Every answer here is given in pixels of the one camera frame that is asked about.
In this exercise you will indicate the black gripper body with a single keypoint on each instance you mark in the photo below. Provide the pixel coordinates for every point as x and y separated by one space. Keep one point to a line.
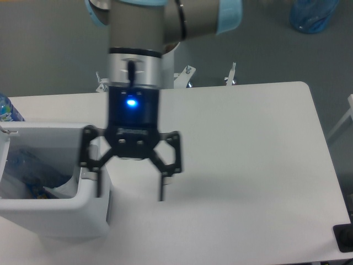
132 130

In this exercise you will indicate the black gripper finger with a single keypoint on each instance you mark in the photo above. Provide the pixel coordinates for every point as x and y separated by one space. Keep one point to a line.
90 133
168 165

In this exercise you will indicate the white paper wrapper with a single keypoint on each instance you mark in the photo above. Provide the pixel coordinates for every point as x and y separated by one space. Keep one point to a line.
65 191

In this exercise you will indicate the clear plastic bottle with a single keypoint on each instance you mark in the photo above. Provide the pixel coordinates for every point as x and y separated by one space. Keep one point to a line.
29 169

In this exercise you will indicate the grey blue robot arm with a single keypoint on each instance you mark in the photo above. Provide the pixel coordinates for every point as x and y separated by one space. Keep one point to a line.
138 34

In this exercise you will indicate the white trash can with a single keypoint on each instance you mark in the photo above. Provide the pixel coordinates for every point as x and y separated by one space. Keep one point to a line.
56 144

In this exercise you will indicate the blue snack wrapper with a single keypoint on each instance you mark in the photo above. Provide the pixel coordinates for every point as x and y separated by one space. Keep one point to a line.
38 191

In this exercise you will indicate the blue labelled bottle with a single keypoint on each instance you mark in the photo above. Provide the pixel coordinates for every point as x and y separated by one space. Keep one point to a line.
8 110

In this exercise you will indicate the black device at edge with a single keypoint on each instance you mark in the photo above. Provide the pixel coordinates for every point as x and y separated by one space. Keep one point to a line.
343 235

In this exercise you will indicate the blue plastic bag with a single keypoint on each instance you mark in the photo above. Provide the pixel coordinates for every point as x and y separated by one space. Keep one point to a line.
311 17

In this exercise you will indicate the white pedestal foot bracket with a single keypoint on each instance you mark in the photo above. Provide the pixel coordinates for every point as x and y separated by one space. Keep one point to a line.
180 80

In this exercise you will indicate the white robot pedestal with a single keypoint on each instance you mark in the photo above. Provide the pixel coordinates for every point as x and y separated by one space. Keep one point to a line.
168 65

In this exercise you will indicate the white frame at right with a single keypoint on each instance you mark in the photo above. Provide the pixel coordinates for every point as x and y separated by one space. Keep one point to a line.
342 125

